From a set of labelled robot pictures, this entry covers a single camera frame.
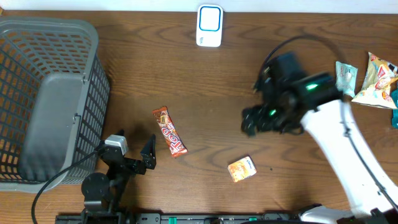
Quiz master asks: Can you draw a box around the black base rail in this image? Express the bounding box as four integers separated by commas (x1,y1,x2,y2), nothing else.
55,212,300,224

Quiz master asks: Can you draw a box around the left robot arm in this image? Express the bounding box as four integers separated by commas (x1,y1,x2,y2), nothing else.
81,130,157,224

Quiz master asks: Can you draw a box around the grey plastic mesh basket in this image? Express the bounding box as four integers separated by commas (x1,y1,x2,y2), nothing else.
1,16,109,194

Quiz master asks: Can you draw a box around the teal wet wipes pack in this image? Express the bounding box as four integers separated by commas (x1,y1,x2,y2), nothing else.
335,61,358,98

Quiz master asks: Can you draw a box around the blue mouthwash bottle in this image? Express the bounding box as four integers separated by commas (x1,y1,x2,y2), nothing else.
391,90,398,129

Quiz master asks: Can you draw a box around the yellow snack chip bag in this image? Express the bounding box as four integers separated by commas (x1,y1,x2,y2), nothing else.
352,52,397,110

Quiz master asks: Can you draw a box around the black cable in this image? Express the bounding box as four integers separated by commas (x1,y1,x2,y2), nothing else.
30,149,103,224
253,34,398,212

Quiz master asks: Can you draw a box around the orange chocolate bar wrapper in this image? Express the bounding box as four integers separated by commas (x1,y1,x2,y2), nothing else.
152,106,188,158

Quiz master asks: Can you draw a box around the white barcode scanner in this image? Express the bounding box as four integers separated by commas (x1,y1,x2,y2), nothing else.
196,4,224,47

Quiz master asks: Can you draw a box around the orange tissue pack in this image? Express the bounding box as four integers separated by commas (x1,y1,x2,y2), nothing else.
228,156,257,183

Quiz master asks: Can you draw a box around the left black cable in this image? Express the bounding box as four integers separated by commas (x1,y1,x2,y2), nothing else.
30,149,103,224

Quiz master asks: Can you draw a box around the right black cable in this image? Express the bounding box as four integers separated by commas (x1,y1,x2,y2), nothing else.
253,34,398,212

